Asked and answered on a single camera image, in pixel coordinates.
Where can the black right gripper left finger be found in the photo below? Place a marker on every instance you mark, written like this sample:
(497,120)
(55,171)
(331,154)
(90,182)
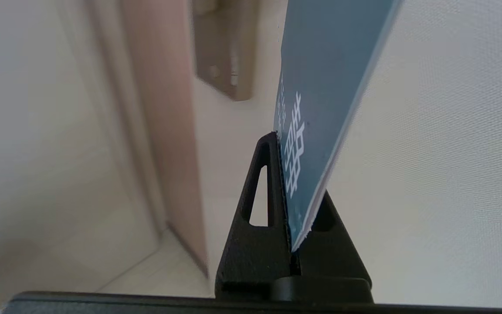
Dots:
(255,261)

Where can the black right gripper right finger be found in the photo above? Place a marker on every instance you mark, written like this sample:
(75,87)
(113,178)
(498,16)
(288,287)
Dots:
(334,253)

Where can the blue do-not-disturb door hanger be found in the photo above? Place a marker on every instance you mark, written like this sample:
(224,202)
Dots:
(320,65)

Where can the white room door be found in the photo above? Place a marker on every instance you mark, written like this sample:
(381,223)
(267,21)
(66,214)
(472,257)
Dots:
(429,174)

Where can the brown door lock plate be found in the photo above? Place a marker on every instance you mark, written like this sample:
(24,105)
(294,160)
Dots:
(225,43)

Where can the beige cabinet panel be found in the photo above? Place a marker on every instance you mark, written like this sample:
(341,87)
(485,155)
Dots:
(24,131)

